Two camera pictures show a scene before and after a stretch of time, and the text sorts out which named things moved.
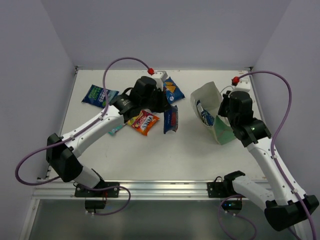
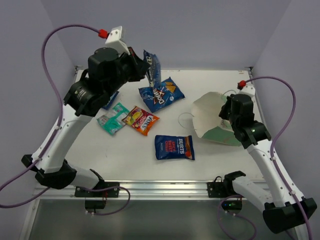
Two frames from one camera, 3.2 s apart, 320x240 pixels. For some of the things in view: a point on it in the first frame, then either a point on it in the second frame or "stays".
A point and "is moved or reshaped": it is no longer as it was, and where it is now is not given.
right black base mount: (231, 200) stays
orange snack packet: (143, 121) stays
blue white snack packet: (206, 116) -> (154, 71)
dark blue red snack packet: (171, 119) -> (173, 147)
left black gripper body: (160, 100) -> (138, 66)
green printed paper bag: (208, 95) is moved or reshaped
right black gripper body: (224, 109) stays
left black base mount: (81, 191) stays
